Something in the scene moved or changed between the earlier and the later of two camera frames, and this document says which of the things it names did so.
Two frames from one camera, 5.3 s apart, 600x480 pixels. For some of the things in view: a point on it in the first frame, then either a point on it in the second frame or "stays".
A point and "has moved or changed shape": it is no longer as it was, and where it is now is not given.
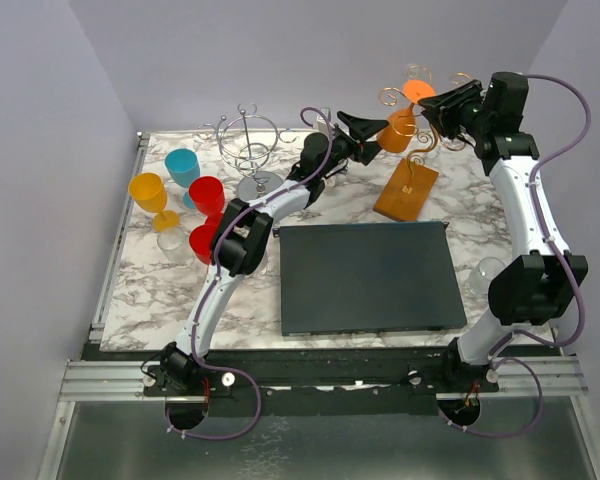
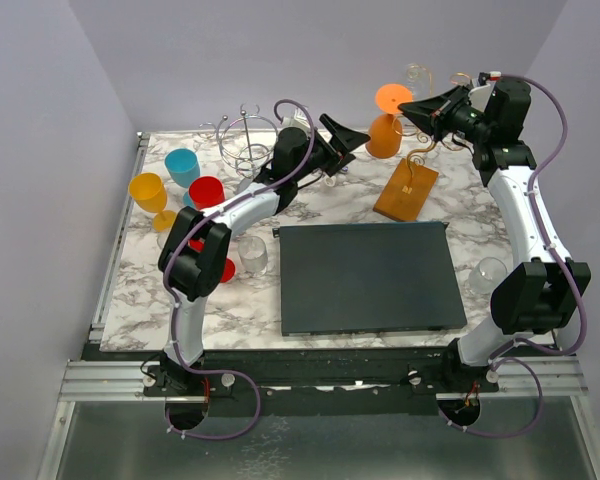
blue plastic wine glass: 183,166 stays
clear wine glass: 479,278 stays
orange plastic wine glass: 398,128 has moved or changed shape
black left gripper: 360,129 to 347,139
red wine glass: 207,195 stays
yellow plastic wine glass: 149,194 stays
